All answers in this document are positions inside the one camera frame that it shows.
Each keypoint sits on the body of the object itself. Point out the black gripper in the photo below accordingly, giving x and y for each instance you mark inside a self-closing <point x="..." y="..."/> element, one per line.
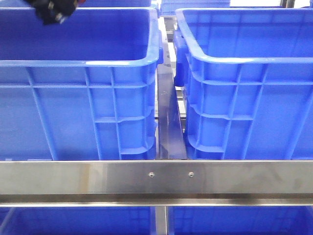
<point x="54" y="11"/>

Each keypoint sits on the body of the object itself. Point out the blue crate rear left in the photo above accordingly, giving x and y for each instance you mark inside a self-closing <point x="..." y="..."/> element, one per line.
<point x="117" y="3"/>

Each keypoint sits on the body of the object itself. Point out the blue crate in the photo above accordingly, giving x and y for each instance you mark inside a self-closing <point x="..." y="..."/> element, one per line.
<point x="79" y="221"/>
<point x="168" y="7"/>
<point x="247" y="79"/>
<point x="117" y="3"/>
<point x="80" y="90"/>
<point x="242" y="220"/>

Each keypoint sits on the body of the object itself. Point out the blue crate front left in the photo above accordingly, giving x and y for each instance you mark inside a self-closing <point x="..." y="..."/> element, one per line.
<point x="80" y="90"/>

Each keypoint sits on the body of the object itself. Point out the blue crate rear right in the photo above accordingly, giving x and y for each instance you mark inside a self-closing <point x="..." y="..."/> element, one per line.
<point x="168" y="7"/>

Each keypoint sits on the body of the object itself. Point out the blue crate front right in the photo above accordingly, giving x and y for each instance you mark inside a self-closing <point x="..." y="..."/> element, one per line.
<point x="247" y="79"/>

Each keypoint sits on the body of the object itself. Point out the blue crate lower left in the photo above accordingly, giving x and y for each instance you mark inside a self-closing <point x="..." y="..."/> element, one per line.
<point x="79" y="221"/>

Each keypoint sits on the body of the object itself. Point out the blue crate lower right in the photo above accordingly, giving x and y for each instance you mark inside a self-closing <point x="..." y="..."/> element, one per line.
<point x="242" y="220"/>

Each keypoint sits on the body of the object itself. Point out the steel shelf front rail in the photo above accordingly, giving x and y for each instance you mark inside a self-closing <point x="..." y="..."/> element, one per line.
<point x="156" y="183"/>

